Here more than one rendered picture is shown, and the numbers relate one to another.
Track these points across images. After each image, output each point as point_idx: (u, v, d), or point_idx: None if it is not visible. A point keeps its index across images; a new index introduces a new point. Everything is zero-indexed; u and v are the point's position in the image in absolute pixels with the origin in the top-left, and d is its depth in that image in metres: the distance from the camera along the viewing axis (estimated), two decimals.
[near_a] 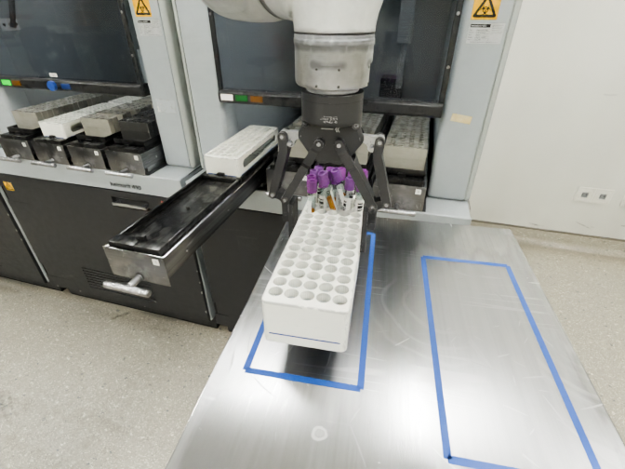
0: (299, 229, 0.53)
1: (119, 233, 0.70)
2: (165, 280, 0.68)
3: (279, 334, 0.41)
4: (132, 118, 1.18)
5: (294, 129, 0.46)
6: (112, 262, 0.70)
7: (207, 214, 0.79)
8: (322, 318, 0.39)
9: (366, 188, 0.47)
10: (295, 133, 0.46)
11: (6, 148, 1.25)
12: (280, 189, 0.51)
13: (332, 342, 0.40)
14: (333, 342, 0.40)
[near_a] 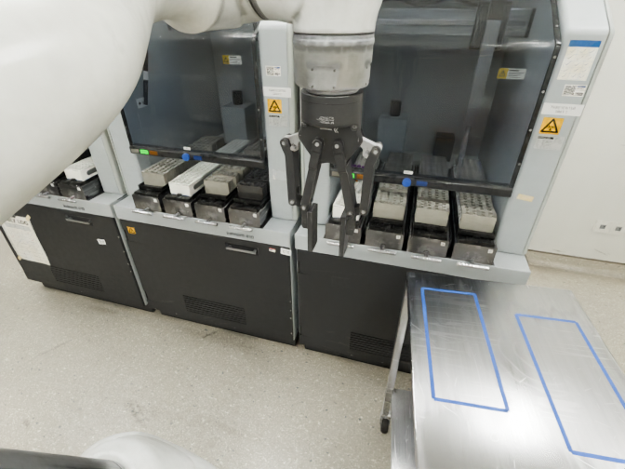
0: None
1: (331, 216, 1.34)
2: (357, 240, 1.32)
3: (337, 217, 1.33)
4: (246, 180, 1.46)
5: (295, 133, 0.47)
6: (326, 232, 1.34)
7: None
8: None
9: (351, 194, 0.48)
10: (296, 136, 0.46)
11: (138, 202, 1.54)
12: (299, 196, 0.52)
13: None
14: None
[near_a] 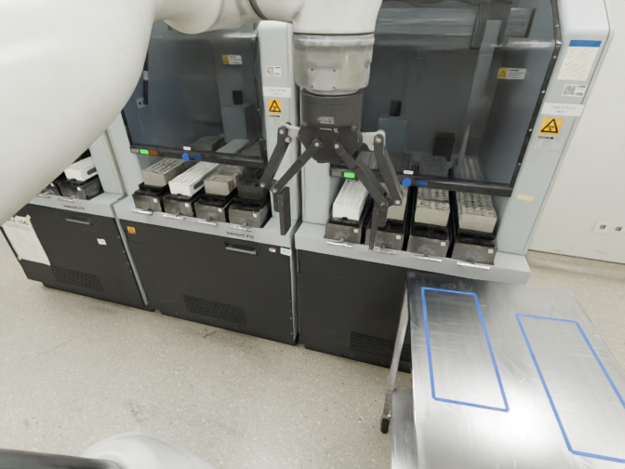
0: (343, 187, 1.44)
1: (331, 216, 1.34)
2: (357, 240, 1.32)
3: (337, 217, 1.33)
4: (246, 180, 1.46)
5: (295, 127, 0.47)
6: (326, 232, 1.34)
7: (366, 207, 1.43)
8: (351, 210, 1.30)
9: (373, 184, 0.46)
10: (295, 130, 0.46)
11: (138, 202, 1.54)
12: (271, 180, 0.52)
13: None
14: None
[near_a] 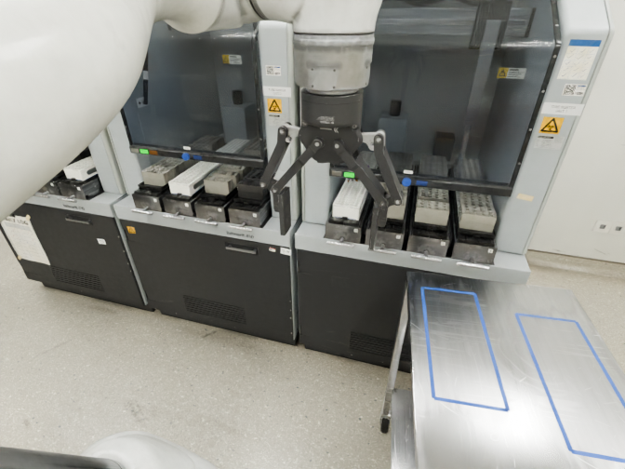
0: (343, 187, 1.44)
1: (331, 216, 1.34)
2: (357, 240, 1.32)
3: None
4: (246, 180, 1.46)
5: (296, 126, 0.47)
6: (326, 232, 1.34)
7: (366, 207, 1.43)
8: (351, 210, 1.30)
9: (373, 184, 0.46)
10: (295, 130, 0.46)
11: (138, 202, 1.54)
12: (271, 180, 0.52)
13: (353, 219, 1.32)
14: (353, 219, 1.32)
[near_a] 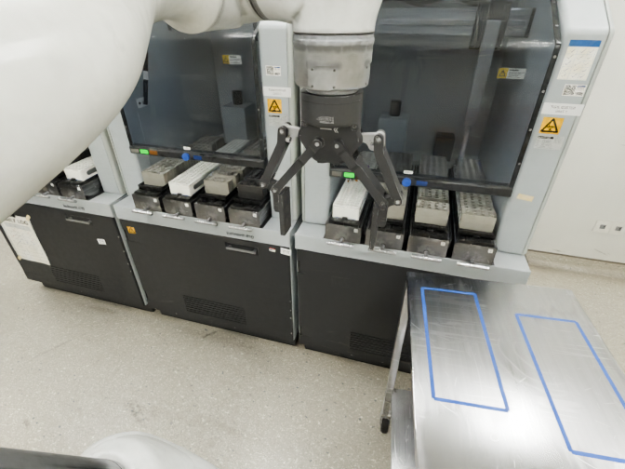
0: (343, 187, 1.44)
1: (331, 216, 1.34)
2: (357, 240, 1.32)
3: (337, 217, 1.33)
4: (246, 180, 1.46)
5: (295, 126, 0.47)
6: (326, 232, 1.34)
7: (366, 207, 1.43)
8: (351, 210, 1.30)
9: (373, 184, 0.46)
10: (295, 130, 0.46)
11: (138, 202, 1.54)
12: (271, 180, 0.52)
13: None
14: None
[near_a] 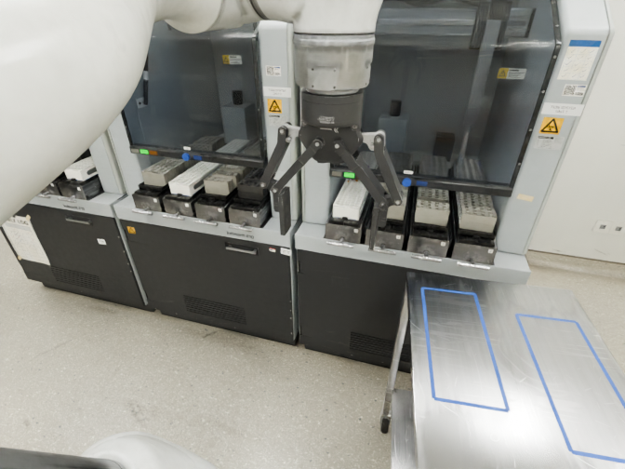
0: (343, 187, 1.44)
1: (331, 216, 1.34)
2: (357, 240, 1.32)
3: (337, 217, 1.33)
4: (246, 180, 1.46)
5: (296, 126, 0.47)
6: (326, 232, 1.34)
7: (366, 207, 1.43)
8: (351, 210, 1.30)
9: (373, 184, 0.46)
10: (296, 130, 0.46)
11: (138, 202, 1.54)
12: (271, 180, 0.52)
13: None
14: None
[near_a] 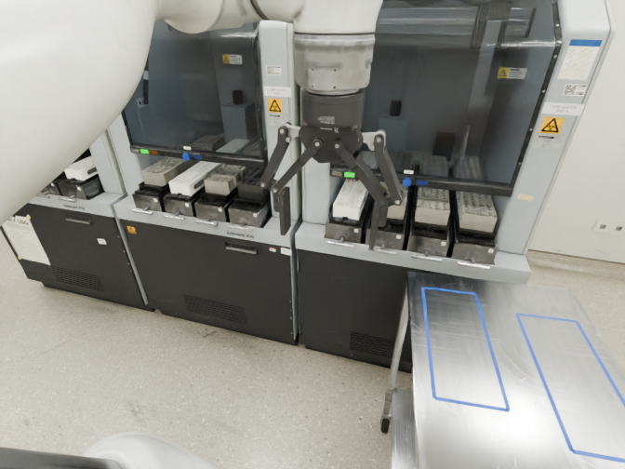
0: (343, 187, 1.44)
1: (331, 216, 1.34)
2: (357, 240, 1.32)
3: (338, 217, 1.33)
4: (246, 180, 1.46)
5: (296, 126, 0.47)
6: (326, 232, 1.34)
7: (366, 207, 1.43)
8: (351, 210, 1.30)
9: (373, 184, 0.46)
10: (296, 130, 0.46)
11: (138, 202, 1.54)
12: (271, 180, 0.52)
13: (353, 219, 1.32)
14: (354, 219, 1.32)
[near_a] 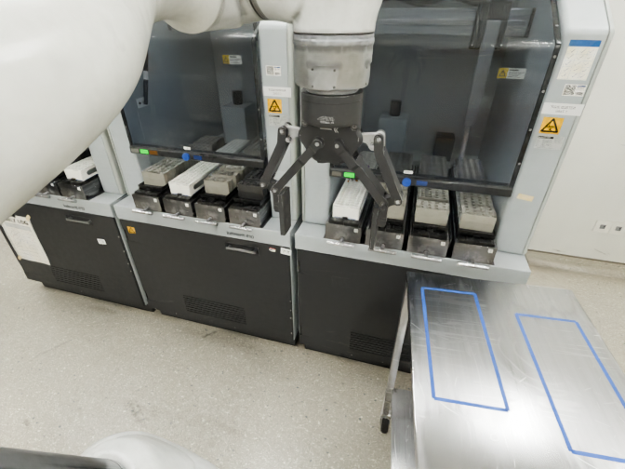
0: (343, 187, 1.44)
1: (331, 216, 1.34)
2: (357, 240, 1.32)
3: (337, 217, 1.33)
4: (246, 180, 1.46)
5: (296, 126, 0.47)
6: (326, 232, 1.34)
7: (366, 207, 1.43)
8: (351, 210, 1.30)
9: (373, 184, 0.46)
10: (295, 130, 0.46)
11: (138, 202, 1.54)
12: (271, 180, 0.52)
13: (353, 219, 1.32)
14: (353, 219, 1.32)
